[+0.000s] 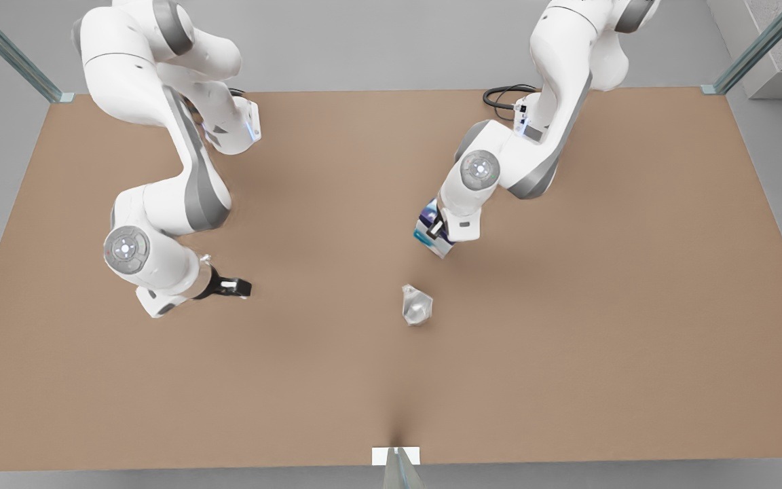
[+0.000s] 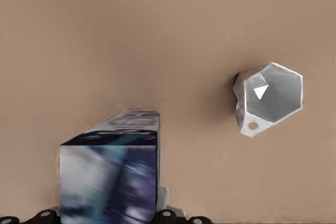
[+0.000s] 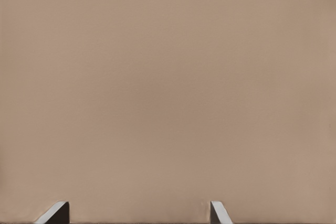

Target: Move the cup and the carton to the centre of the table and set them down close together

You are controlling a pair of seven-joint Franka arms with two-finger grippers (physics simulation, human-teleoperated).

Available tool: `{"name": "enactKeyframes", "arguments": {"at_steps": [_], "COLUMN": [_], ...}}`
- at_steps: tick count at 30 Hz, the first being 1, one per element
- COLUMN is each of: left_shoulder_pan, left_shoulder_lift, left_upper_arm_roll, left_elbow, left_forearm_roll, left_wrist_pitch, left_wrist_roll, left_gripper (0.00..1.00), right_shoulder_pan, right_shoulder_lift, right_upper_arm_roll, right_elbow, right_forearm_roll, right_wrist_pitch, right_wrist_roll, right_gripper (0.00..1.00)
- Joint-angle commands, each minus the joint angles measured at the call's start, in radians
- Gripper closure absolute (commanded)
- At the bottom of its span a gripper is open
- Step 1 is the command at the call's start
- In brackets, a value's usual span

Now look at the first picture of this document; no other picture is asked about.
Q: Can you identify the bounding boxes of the black cable loop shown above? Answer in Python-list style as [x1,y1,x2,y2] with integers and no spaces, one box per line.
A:
[482,84,540,124]

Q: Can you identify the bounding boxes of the blue and white carton box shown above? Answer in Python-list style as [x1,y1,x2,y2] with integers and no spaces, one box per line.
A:
[413,198,458,260]

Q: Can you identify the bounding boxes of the silver frame post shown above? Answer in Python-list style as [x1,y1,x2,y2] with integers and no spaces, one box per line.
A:
[0,0,75,104]
[701,0,782,96]
[371,446,427,489]

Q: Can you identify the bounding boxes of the clear glass cup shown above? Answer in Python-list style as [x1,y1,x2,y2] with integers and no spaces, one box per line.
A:
[401,283,434,327]

